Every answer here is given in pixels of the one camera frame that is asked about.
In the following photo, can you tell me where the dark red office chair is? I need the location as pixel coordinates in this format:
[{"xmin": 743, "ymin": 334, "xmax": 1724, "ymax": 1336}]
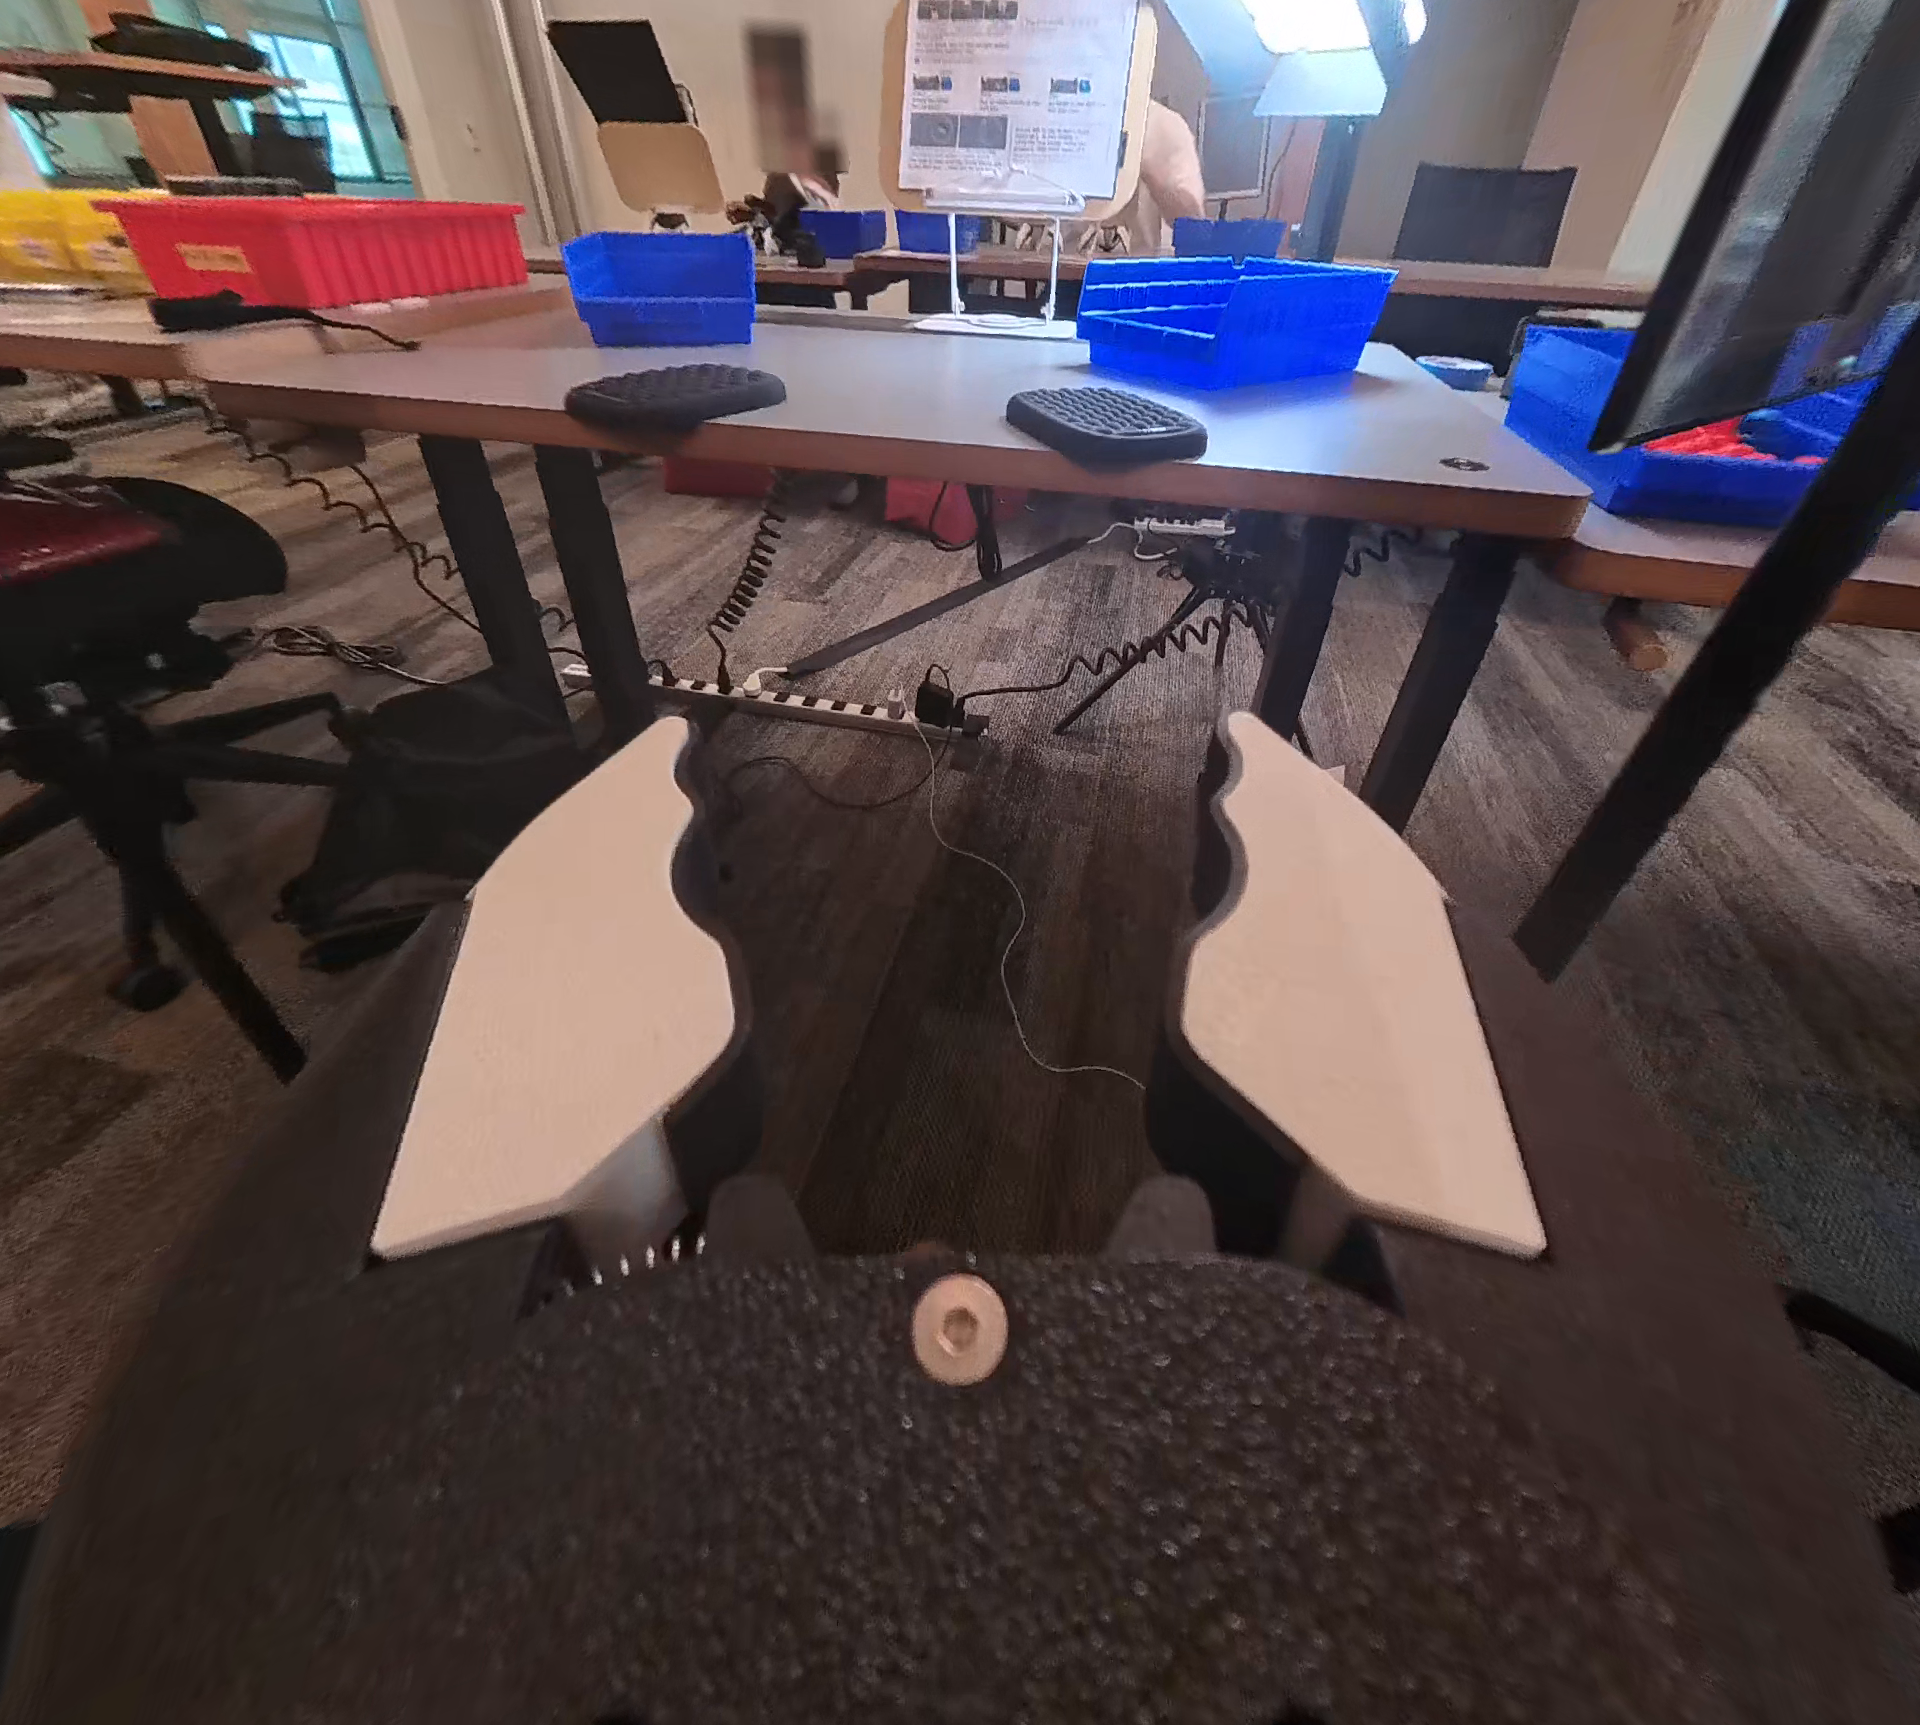
[{"xmin": 0, "ymin": 431, "xmax": 356, "ymax": 1083}]

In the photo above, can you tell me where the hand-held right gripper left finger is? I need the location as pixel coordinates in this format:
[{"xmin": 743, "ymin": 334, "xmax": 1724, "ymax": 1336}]
[{"xmin": 376, "ymin": 714, "xmax": 771, "ymax": 1276}]

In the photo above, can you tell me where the black wrist rest pad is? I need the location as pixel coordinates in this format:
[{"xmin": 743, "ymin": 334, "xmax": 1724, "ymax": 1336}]
[
  {"xmin": 1006, "ymin": 385, "xmax": 1209, "ymax": 466},
  {"xmin": 565, "ymin": 364, "xmax": 788, "ymax": 436}
]

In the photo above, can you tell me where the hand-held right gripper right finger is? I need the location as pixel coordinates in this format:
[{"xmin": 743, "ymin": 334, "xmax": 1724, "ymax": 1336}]
[{"xmin": 1156, "ymin": 712, "xmax": 1548, "ymax": 1276}]

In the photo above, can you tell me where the yellow plastic bin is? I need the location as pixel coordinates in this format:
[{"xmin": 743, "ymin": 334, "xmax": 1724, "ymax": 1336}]
[{"xmin": 0, "ymin": 190, "xmax": 152, "ymax": 296}]

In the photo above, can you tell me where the black bag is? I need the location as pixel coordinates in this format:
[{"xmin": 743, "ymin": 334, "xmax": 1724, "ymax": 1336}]
[{"xmin": 287, "ymin": 676, "xmax": 625, "ymax": 971}]

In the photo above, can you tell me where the black strap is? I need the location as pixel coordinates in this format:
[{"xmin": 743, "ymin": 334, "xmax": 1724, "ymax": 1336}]
[{"xmin": 150, "ymin": 286, "xmax": 423, "ymax": 356}]

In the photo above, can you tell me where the black standing desk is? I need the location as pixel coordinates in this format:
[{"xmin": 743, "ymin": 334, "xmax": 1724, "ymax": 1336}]
[{"xmin": 0, "ymin": 16, "xmax": 338, "ymax": 197}]

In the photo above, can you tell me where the black floor stand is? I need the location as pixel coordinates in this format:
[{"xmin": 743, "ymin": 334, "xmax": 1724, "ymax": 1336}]
[{"xmin": 1517, "ymin": 0, "xmax": 1920, "ymax": 983}]

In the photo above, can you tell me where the black monitor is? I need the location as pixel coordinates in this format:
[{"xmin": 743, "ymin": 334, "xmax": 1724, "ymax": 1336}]
[{"xmin": 546, "ymin": 16, "xmax": 698, "ymax": 130}]

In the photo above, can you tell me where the white power strip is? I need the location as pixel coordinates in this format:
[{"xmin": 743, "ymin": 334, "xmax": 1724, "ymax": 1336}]
[{"xmin": 646, "ymin": 671, "xmax": 993, "ymax": 740}]

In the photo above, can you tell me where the red plastic bin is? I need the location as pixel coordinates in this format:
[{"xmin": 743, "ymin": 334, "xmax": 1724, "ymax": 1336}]
[{"xmin": 97, "ymin": 199, "xmax": 530, "ymax": 310}]

